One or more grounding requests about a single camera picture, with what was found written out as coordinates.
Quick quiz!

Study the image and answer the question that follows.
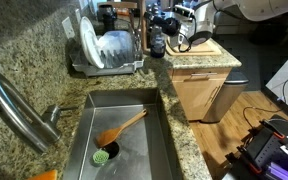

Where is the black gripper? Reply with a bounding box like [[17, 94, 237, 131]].
[[144, 11, 182, 38]]

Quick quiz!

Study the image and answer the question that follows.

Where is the wooden spoon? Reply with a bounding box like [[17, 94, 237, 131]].
[[139, 0, 150, 54]]

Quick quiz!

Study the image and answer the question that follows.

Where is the white dish rack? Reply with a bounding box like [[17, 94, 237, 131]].
[[127, 16, 142, 61]]

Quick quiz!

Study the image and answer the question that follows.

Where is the grey dish rack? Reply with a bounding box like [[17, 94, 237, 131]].
[[69, 31, 145, 78]]

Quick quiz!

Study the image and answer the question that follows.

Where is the black knife block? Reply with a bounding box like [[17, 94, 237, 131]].
[[147, 2, 162, 14]]

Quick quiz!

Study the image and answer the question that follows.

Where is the dark glass bottle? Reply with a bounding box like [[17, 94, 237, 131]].
[[149, 24, 167, 59]]

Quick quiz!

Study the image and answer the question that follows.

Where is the clear plastic container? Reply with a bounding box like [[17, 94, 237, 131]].
[[97, 30, 135, 68]]

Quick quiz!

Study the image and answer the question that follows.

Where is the black coffee maker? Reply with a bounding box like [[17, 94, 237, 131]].
[[97, 3, 118, 34]]

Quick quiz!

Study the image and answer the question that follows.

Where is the small wooden cutting board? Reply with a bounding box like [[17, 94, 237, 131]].
[[166, 37, 216, 54]]

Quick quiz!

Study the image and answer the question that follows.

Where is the large wooden cutting board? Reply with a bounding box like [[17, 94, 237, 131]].
[[164, 37, 223, 57]]

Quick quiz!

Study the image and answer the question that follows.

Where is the white plate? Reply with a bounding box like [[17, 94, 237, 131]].
[[79, 16, 106, 70]]

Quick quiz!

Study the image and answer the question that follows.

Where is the wooden drawer cabinet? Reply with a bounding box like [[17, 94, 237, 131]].
[[167, 67, 233, 122]]

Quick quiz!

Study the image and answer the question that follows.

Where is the steel trash can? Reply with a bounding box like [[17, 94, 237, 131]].
[[201, 70, 250, 124]]

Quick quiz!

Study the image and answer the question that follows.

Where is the wooden spatula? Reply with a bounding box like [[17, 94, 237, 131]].
[[95, 108, 149, 148]]

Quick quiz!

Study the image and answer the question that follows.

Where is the stainless steel sink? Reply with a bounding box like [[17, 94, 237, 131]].
[[62, 87, 182, 180]]

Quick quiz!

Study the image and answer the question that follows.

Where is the green round scrubber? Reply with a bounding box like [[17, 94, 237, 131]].
[[92, 148, 110, 166]]

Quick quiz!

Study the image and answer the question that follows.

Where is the steel kitchen faucet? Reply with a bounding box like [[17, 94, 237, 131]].
[[0, 67, 79, 154]]

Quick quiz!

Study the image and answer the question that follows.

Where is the black cart with orange clamps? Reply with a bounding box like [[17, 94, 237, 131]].
[[222, 114, 288, 180]]

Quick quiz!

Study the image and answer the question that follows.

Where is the orange sponge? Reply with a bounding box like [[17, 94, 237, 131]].
[[26, 169, 59, 180]]

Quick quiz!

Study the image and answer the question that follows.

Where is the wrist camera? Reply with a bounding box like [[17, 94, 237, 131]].
[[171, 4, 195, 18]]

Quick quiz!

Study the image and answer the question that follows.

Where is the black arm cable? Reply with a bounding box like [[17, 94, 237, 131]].
[[178, 19, 198, 54]]

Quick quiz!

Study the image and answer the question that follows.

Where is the steel drawer handle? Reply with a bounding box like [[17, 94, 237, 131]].
[[189, 72, 218, 78]]

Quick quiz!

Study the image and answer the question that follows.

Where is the white wall outlet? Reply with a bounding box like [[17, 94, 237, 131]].
[[74, 8, 82, 24], [61, 16, 76, 40]]

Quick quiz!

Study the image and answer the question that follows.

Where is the steel door handle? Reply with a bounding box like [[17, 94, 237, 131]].
[[208, 85, 221, 104]]

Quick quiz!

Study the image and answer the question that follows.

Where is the black floor cable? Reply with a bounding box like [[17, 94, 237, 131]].
[[242, 105, 283, 129]]

